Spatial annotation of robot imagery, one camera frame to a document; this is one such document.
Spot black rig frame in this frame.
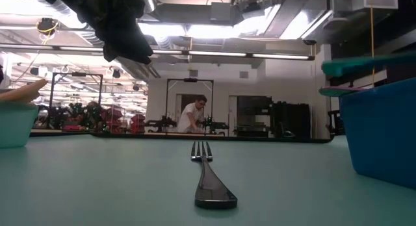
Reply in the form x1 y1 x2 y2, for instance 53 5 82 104
164 77 215 133
49 71 104 131

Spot green plastic bin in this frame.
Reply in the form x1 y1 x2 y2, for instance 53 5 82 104
0 102 40 149

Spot dark shelf unit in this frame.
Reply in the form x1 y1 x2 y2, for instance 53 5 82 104
235 95 273 136

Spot red storage cart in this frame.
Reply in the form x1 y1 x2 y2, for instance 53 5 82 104
129 112 147 133
100 107 124 133

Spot long tube light bar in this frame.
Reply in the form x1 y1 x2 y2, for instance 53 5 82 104
0 42 315 62

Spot person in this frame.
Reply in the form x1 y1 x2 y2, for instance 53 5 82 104
177 95 208 134
84 101 103 131

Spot blue plastic bin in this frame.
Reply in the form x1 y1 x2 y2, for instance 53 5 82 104
338 77 416 190

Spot wooden handled silver fork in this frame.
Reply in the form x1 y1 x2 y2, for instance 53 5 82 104
0 78 49 105

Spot black metal fork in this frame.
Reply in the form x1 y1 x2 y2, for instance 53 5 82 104
190 140 239 210

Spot black chair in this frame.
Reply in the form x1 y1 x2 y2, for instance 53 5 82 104
326 109 345 136

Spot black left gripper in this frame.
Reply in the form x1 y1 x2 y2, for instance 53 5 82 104
37 0 153 65

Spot black yellow cable reel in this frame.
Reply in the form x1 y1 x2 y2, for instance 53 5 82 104
34 16 59 37

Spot black cabinet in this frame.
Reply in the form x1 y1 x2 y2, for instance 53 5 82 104
269 101 312 139

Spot iridescent blue metal fork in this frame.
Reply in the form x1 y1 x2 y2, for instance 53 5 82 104
318 86 347 97

